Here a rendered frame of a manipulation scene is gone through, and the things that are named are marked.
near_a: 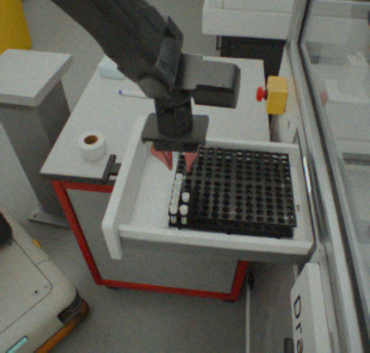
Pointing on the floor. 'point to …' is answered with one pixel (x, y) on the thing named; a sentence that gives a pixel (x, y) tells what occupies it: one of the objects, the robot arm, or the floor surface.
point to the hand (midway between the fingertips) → (179, 165)
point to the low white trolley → (83, 222)
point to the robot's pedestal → (35, 119)
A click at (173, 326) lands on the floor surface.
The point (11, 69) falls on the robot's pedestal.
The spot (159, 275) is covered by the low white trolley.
